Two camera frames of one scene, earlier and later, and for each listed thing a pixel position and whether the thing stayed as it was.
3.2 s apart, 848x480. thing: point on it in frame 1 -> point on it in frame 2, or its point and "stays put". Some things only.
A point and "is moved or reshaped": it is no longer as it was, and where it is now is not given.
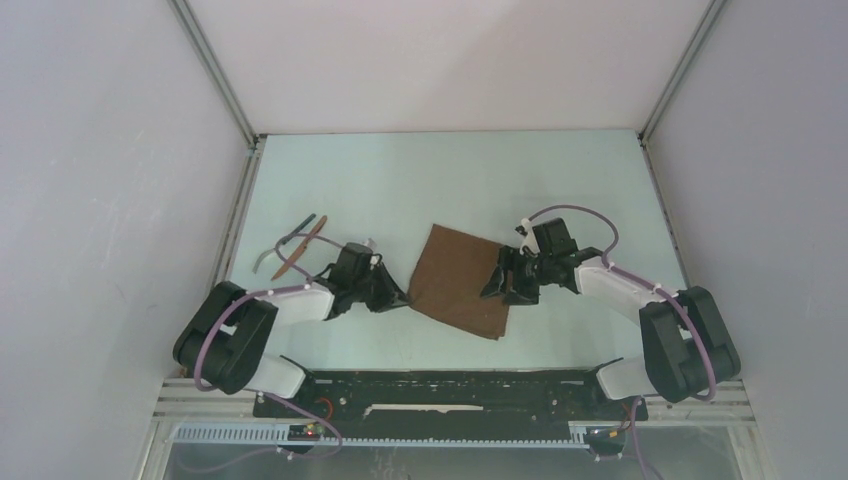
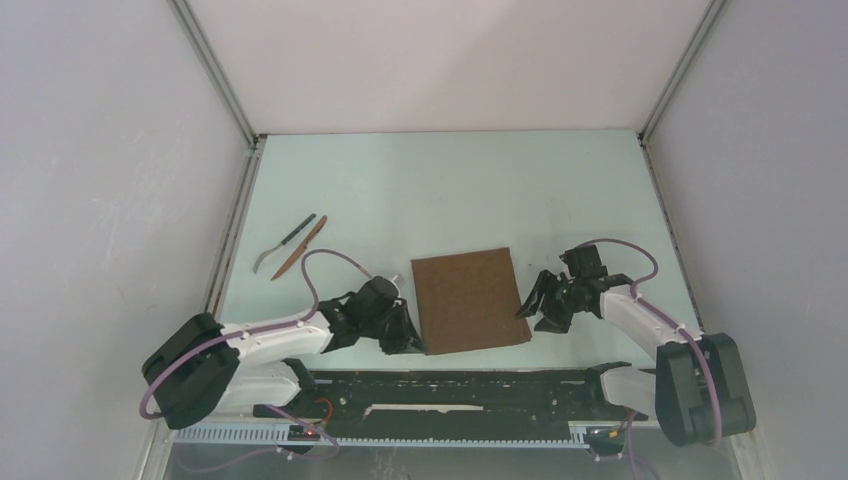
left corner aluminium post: [255, 141] stays put
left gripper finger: [394, 294] -> [408, 337]
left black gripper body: [369, 289] -> [385, 325]
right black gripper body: [526, 270] -> [562, 297]
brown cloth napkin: [451, 275] is moved or reshaped
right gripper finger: [497, 284] -> [533, 303]
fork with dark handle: [297, 229] stays put
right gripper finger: [522, 296] -> [554, 321]
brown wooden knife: [318, 228] stays put
